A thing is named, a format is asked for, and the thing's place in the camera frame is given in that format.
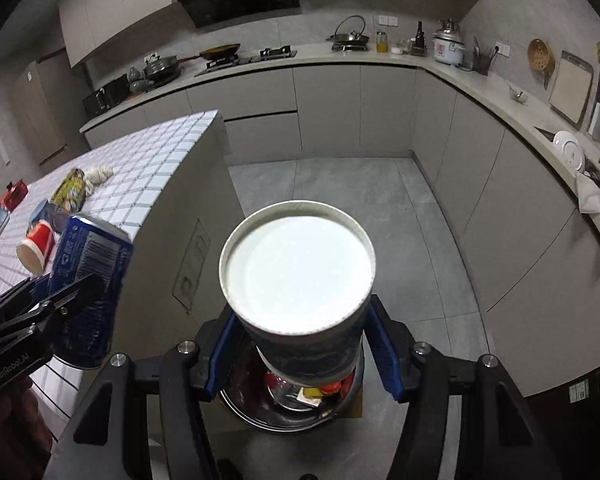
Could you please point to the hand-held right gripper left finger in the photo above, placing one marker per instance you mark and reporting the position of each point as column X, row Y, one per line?
column 212, row 360

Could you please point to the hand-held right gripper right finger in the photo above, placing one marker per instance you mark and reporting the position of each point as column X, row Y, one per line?
column 387, row 360

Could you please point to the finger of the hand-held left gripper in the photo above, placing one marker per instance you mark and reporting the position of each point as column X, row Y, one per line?
column 40, row 290
column 77, row 291

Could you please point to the blue drink can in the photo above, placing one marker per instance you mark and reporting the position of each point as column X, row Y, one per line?
column 87, row 270

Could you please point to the red paper cup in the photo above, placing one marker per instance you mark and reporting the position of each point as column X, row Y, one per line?
column 37, row 242

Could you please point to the black round trash bin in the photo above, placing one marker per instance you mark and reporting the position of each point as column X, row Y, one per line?
column 260, row 417

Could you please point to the white tissue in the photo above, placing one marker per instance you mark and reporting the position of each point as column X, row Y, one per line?
column 97, row 176

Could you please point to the blue patterned paper cup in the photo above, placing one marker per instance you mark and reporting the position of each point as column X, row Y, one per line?
column 300, row 270

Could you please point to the person's left hand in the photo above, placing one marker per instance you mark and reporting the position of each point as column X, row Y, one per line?
column 15, row 420

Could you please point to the island socket panel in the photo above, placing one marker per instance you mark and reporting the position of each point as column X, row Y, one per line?
column 192, row 265

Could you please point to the small red box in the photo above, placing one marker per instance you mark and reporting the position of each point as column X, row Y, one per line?
column 14, row 194

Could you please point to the white tiled kitchen island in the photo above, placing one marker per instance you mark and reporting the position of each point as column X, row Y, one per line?
column 200, row 200

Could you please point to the beige refrigerator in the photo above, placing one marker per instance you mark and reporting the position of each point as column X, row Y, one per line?
column 45, row 110

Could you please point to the black microwave oven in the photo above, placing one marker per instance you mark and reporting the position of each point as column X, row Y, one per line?
column 107, row 96

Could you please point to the lidded wok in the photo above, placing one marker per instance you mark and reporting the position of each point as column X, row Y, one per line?
column 161, row 67

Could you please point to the beige lower kitchen cabinets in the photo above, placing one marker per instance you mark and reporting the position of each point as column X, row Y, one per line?
column 380, row 100

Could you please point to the white dish cloth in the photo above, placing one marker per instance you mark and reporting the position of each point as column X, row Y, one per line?
column 597, row 205

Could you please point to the beige upper cabinets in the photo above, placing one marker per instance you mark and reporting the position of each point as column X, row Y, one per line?
column 120, row 25

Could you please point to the white plate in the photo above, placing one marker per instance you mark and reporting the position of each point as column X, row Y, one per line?
column 569, row 152

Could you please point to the black frying pan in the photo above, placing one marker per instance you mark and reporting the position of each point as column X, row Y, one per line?
column 220, row 51

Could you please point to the black gas stove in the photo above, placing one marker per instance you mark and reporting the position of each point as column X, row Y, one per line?
column 250, row 60

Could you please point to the small white bowl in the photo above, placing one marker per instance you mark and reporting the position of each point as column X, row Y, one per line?
column 518, row 96

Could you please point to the black utensil holder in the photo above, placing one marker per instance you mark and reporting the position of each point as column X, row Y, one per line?
column 482, row 63

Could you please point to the white rice cooker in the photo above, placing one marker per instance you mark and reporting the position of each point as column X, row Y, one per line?
column 449, row 50

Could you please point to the yellow oil bottle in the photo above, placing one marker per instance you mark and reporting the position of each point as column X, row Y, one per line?
column 381, row 44

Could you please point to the pot with glass lid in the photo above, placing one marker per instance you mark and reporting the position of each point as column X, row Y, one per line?
column 350, row 38

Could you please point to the dark glass bottle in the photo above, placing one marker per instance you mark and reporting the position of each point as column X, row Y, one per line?
column 420, row 37

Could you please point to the beige cutting board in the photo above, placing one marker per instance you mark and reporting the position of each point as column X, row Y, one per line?
column 572, row 87

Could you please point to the round bamboo strainer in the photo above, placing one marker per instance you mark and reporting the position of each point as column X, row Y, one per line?
column 539, row 55

